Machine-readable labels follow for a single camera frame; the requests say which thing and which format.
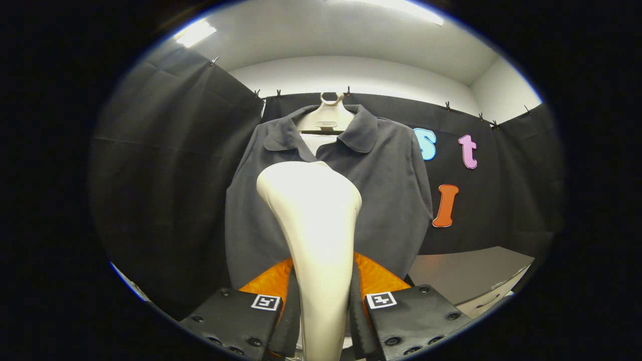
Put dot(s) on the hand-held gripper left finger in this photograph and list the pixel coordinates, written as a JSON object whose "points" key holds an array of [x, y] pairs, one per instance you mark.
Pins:
{"points": [[291, 326]]}

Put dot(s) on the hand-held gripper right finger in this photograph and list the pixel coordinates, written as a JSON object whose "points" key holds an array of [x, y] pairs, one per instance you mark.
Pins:
{"points": [[358, 326]]}

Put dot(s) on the white garment steamer head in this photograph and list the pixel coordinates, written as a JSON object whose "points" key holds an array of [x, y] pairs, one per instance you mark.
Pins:
{"points": [[316, 225]]}

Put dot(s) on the dark grey collared shirt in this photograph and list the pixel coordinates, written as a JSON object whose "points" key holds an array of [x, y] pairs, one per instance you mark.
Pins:
{"points": [[391, 200]]}

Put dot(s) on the beige garment hanger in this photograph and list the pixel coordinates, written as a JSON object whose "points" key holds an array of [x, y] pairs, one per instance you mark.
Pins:
{"points": [[326, 118]]}

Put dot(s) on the grey cabinet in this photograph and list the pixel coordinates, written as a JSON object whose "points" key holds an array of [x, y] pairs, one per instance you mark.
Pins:
{"points": [[466, 273]]}

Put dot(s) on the row of black cloth clips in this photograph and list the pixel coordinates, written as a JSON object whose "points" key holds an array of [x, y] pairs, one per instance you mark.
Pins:
{"points": [[447, 106]]}

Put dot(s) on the small ceiling light panel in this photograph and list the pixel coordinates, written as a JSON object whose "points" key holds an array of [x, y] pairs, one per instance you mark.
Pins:
{"points": [[195, 33]]}

